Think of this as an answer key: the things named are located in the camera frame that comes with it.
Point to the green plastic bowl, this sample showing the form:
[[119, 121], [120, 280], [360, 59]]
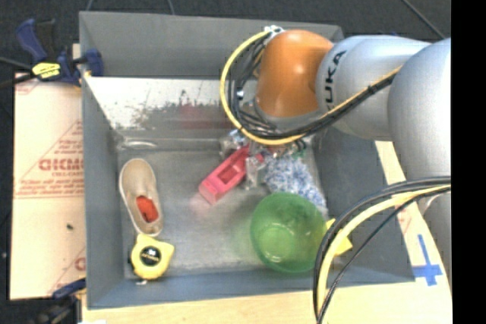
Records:
[[284, 235]]

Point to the clear plastic wrapper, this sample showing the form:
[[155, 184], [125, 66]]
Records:
[[232, 142]]

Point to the grey metal bin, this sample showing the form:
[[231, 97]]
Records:
[[190, 239]]

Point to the white toy shoe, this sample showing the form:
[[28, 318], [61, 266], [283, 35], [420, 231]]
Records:
[[139, 178]]

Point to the blue and white cloth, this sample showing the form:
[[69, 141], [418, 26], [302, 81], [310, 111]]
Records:
[[292, 174]]

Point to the yellow tape measure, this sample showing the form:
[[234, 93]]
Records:
[[151, 257]]

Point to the brown cardboard board red print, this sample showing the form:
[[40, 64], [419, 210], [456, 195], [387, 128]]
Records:
[[45, 224]]

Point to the pink plastic box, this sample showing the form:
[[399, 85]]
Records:
[[224, 178]]

